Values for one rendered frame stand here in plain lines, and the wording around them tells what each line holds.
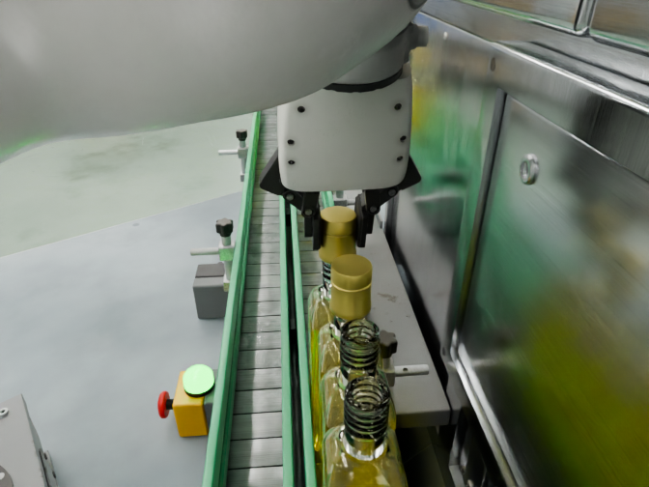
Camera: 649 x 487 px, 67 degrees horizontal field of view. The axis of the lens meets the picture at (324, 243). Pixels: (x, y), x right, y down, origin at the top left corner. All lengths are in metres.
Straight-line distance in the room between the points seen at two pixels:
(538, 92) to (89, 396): 0.80
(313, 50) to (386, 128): 0.20
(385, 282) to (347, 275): 0.48
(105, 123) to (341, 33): 0.08
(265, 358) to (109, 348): 0.37
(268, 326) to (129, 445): 0.27
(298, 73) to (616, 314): 0.22
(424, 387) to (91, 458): 0.49
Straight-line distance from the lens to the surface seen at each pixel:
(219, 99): 0.16
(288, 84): 0.17
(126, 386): 0.92
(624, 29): 0.31
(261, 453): 0.62
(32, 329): 1.12
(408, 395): 0.68
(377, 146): 0.37
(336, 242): 0.43
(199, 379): 0.75
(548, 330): 0.37
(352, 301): 0.40
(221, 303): 0.98
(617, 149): 0.29
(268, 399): 0.67
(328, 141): 0.36
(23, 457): 0.72
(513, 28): 0.48
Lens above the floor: 1.38
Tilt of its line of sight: 31 degrees down
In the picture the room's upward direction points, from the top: straight up
